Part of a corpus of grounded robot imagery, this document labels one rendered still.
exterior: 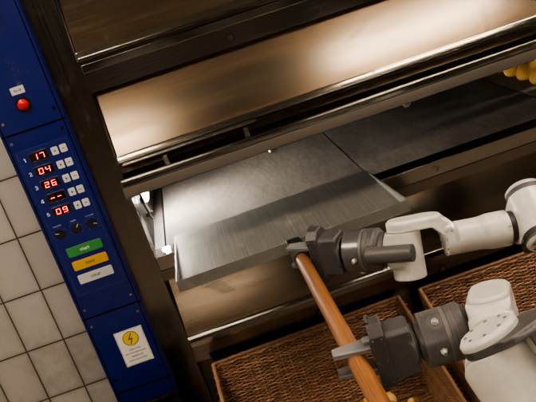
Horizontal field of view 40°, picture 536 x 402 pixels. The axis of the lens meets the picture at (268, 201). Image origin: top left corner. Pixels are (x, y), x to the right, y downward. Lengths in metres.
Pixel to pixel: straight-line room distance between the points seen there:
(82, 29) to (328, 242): 0.76
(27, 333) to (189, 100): 0.74
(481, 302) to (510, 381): 0.22
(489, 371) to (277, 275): 1.14
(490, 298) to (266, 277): 0.97
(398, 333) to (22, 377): 1.22
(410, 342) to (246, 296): 0.90
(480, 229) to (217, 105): 0.71
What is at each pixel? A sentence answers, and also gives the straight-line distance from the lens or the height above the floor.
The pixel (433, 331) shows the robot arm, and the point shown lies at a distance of 1.15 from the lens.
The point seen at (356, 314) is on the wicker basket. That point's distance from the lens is 2.06.
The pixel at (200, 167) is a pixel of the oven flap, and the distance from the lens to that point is 1.71.
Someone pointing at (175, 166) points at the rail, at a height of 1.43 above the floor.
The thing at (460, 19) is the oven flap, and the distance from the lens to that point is 1.96.
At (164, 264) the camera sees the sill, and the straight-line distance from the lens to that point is 1.94.
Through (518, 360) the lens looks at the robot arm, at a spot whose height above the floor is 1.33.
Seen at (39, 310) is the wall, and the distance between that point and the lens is 2.01.
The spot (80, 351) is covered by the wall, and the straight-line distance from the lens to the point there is 2.05.
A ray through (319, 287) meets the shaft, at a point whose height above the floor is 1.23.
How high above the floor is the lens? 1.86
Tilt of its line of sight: 19 degrees down
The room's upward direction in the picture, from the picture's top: 18 degrees counter-clockwise
